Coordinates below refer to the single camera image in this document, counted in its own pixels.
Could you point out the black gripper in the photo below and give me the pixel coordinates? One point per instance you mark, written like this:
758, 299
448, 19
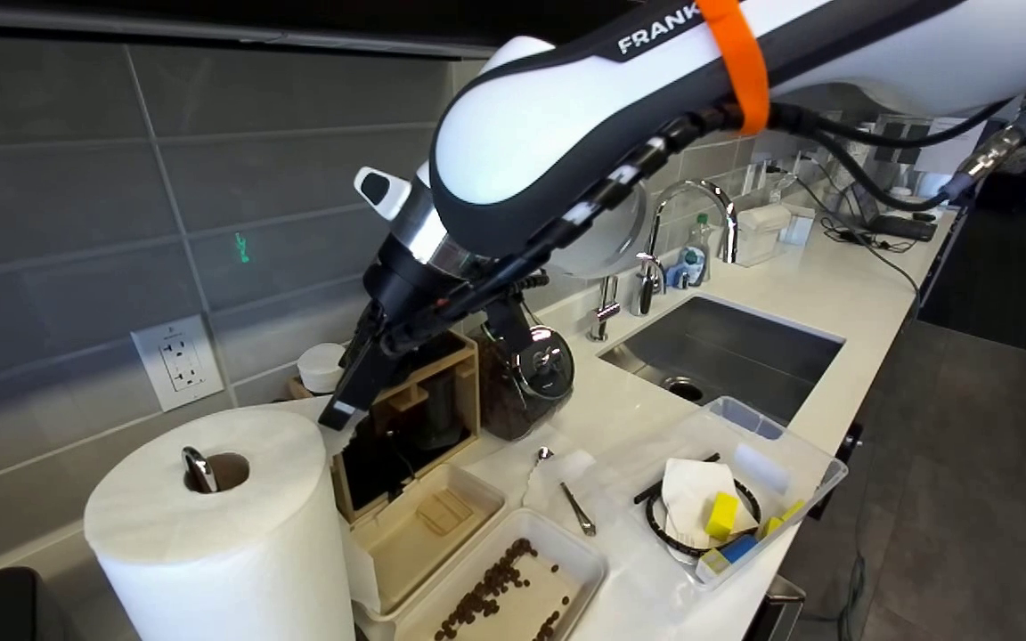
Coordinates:
407, 302

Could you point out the white paper towel roll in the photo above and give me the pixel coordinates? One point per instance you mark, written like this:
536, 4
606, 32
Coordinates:
259, 561

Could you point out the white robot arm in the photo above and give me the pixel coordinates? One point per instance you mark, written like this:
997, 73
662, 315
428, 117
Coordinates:
550, 137

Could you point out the metal paper towel holder rod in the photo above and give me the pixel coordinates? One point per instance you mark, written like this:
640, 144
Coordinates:
201, 471

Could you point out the black rimmed bowl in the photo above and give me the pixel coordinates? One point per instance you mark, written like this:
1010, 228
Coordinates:
655, 512

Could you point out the white paper towel in bowl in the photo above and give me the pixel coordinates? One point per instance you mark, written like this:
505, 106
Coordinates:
688, 490

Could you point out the white lidded jar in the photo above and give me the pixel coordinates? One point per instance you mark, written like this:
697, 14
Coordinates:
321, 368

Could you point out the wooden coffee station box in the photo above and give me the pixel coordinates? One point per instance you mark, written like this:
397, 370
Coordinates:
428, 406

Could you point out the glass coffee bean jar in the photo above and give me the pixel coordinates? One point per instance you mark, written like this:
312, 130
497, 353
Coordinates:
528, 370

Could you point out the cream plastic divided tray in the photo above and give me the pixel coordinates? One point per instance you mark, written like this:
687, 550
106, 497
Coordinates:
397, 542

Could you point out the metal spoon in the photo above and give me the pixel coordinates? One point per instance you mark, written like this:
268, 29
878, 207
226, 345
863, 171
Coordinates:
541, 458

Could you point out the small chrome water tap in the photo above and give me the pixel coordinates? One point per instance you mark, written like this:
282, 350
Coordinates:
606, 308

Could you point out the clear tray with coffee beans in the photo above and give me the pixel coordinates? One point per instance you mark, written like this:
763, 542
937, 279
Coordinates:
521, 578

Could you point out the metal scoop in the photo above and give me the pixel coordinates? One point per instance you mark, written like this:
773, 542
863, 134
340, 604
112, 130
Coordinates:
579, 511

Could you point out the blue dish soap bottle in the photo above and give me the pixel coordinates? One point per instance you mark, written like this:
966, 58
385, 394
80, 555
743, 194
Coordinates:
692, 260

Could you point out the stainless steel sink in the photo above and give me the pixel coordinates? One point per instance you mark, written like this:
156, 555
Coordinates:
708, 350

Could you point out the tall chrome kitchen faucet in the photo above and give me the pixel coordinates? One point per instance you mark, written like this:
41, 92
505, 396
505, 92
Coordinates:
697, 196

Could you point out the blue and yellow sponge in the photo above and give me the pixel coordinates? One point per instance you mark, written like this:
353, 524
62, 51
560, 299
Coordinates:
743, 542

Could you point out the white plastic container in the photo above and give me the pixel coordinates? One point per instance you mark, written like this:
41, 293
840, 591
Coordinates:
766, 228

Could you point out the white wall power outlet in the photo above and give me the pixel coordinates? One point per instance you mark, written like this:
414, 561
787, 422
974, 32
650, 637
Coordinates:
179, 362

